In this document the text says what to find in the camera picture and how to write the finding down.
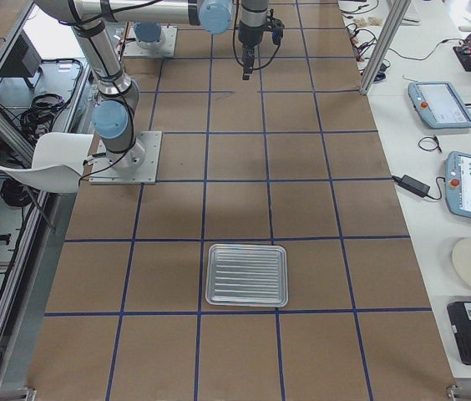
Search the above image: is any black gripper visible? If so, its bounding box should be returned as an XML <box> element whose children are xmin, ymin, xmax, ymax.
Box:
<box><xmin>238</xmin><ymin>14</ymin><xmax>284</xmax><ymax>80</ymax></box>

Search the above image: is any aluminium frame post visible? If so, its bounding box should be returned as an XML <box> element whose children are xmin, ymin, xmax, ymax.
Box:
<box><xmin>359</xmin><ymin>0</ymin><xmax>411</xmax><ymax>95</ymax></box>

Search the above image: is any black power adapter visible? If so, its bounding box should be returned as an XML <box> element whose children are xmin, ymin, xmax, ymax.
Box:
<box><xmin>392</xmin><ymin>175</ymin><xmax>430</xmax><ymax>198</ymax></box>

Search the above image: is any white chair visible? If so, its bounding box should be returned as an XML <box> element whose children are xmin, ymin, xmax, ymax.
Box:
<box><xmin>0</xmin><ymin>132</ymin><xmax>94</xmax><ymax>194</ymax></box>

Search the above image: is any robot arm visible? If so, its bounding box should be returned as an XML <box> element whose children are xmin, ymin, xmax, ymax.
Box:
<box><xmin>36</xmin><ymin>1</ymin><xmax>285</xmax><ymax>174</ymax></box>
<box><xmin>134</xmin><ymin>23</ymin><xmax>163</xmax><ymax>48</ymax></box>

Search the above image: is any far teach pendant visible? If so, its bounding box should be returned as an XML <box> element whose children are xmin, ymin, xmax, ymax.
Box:
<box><xmin>408</xmin><ymin>81</ymin><xmax>471</xmax><ymax>129</ymax></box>

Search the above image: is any silver ribbed metal tray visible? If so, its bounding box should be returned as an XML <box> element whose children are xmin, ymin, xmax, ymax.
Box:
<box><xmin>205</xmin><ymin>244</ymin><xmax>289</xmax><ymax>307</ymax></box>

